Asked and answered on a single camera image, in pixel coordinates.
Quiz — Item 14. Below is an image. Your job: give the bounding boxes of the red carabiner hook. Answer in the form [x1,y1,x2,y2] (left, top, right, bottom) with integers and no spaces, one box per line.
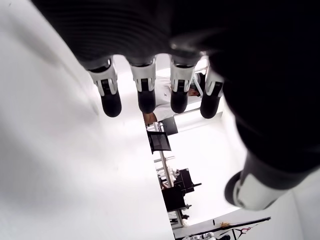
[236,226,252,236]

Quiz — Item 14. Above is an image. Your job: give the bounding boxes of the aluminium profile frame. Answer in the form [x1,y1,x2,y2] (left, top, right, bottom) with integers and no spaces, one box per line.
[153,149,191,227]

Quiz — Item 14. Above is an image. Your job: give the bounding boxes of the black square panel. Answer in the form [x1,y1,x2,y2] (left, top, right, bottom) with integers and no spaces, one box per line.
[161,116,179,136]

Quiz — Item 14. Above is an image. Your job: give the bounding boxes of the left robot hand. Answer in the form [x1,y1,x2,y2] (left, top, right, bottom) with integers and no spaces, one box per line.
[29,0,320,211]

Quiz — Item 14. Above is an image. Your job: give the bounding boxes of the black robot gantry frame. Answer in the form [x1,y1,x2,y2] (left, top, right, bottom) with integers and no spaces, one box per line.
[214,216,272,240]

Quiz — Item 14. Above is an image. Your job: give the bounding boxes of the black folding chair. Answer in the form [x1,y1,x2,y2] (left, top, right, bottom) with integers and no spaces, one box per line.
[146,130,172,155]

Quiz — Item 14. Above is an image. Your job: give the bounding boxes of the white humanoid robot on gantry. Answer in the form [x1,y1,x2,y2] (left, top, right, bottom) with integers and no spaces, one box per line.
[189,231,231,240]

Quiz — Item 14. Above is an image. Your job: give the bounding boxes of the seated person in white shirt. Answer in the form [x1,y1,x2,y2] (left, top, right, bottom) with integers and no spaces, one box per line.
[142,71,208,128]

